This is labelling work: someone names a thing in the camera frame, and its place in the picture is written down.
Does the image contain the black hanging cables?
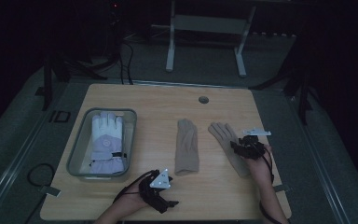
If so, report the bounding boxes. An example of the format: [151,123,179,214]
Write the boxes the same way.
[117,40,135,86]

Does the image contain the black floor cable loop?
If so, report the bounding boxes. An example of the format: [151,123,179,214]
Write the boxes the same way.
[24,162,57,224]

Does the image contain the lavender white ski glove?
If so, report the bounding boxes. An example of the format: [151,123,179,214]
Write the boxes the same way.
[89,111,128,175]

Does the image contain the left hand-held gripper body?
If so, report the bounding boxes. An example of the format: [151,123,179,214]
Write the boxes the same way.
[138,168,180,215]

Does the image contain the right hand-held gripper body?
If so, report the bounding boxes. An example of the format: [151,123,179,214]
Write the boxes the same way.
[241,127,272,161]

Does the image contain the left hand-held gripper cable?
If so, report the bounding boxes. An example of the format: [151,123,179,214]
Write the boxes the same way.
[112,170,157,204]

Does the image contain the black rectangular floor bracket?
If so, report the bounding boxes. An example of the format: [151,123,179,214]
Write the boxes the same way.
[48,109,72,124]

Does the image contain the white metal table frame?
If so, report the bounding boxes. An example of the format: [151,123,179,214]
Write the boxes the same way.
[165,0,257,78]

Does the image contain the grey plastic bin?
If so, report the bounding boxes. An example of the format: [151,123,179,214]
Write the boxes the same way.
[65,107,138,183]

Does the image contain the hand-held gripper cable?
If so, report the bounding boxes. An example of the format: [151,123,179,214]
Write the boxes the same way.
[112,170,157,204]
[258,148,282,224]

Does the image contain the right hand-held gripper cable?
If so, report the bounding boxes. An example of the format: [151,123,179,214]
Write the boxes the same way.
[258,148,282,224]

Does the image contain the black tripod stand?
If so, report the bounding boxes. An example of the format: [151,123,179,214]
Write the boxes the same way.
[35,52,108,112]
[250,40,316,126]

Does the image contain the person's left hand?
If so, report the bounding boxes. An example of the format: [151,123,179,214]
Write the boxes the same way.
[116,182,152,213]

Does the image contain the person's right hand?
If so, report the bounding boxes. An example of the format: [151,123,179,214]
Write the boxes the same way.
[243,144,274,185]

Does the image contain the beige knit glove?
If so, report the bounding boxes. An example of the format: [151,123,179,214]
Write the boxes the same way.
[207,121,251,178]
[174,118,200,176]

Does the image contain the grey tape strip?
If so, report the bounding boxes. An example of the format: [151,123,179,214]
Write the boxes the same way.
[38,185,62,198]
[273,184,291,193]

